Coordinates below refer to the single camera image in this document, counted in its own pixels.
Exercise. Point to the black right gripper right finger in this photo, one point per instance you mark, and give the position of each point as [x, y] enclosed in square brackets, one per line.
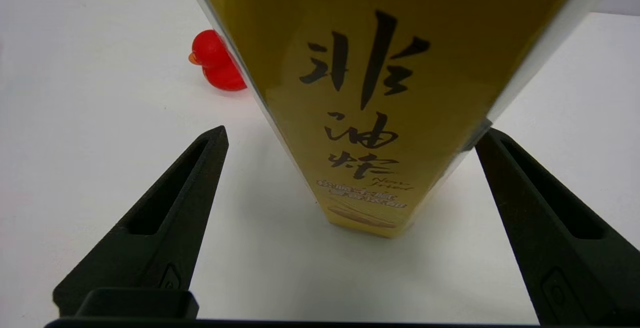
[540, 228]

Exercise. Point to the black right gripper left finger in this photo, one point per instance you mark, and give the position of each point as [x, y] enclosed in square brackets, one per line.
[165, 228]

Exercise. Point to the yellow potato snack box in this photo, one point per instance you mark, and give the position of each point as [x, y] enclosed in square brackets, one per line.
[350, 28]

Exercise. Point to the red rubber duck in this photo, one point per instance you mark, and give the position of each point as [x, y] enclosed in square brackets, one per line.
[220, 68]

